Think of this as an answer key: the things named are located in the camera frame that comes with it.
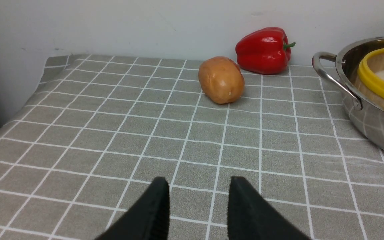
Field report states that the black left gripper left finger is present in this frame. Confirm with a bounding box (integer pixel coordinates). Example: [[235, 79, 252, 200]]
[[96, 177, 170, 240]]

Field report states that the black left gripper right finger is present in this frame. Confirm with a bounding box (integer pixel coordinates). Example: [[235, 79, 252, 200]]
[[227, 176, 310, 240]]

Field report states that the yellow-rimmed bamboo steamer basket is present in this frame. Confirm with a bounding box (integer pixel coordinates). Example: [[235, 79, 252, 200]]
[[354, 48, 384, 110]]

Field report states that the grey checkered tablecloth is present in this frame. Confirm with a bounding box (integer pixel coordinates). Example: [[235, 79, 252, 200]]
[[0, 55, 384, 240]]

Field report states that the brown potato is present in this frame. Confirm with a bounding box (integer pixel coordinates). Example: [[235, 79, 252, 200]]
[[198, 56, 245, 104]]

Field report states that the red bell pepper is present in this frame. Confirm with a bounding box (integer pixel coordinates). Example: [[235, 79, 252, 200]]
[[235, 27, 296, 75]]

